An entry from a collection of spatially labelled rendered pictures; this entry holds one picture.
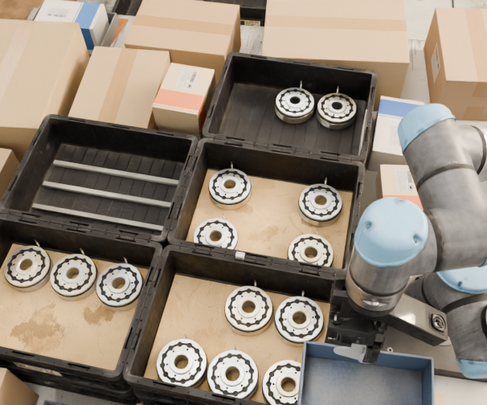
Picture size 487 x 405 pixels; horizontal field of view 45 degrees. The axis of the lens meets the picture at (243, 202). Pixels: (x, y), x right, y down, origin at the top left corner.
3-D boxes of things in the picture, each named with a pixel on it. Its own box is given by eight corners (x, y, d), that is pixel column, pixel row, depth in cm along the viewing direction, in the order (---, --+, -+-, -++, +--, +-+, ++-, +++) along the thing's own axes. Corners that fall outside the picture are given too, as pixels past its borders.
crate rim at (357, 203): (364, 168, 139) (366, 161, 137) (349, 281, 123) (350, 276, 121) (201, 142, 144) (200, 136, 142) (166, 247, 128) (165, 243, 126)
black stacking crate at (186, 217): (358, 191, 147) (365, 164, 137) (343, 299, 131) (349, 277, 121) (204, 166, 152) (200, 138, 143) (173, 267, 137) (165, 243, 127)
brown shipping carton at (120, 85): (107, 84, 184) (94, 46, 171) (175, 90, 182) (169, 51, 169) (79, 161, 168) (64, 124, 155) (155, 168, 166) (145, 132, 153)
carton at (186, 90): (174, 82, 163) (171, 62, 157) (216, 89, 161) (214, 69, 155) (156, 125, 155) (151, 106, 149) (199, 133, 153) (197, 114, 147)
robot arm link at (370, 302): (409, 250, 76) (408, 306, 71) (402, 268, 80) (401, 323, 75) (350, 242, 77) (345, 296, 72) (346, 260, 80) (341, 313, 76)
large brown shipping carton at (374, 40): (390, 42, 191) (403, -10, 174) (395, 112, 174) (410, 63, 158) (268, 38, 193) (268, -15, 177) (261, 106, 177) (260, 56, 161)
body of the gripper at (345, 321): (328, 300, 90) (337, 258, 80) (385, 309, 89) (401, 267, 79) (323, 347, 85) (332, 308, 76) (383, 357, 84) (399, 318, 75)
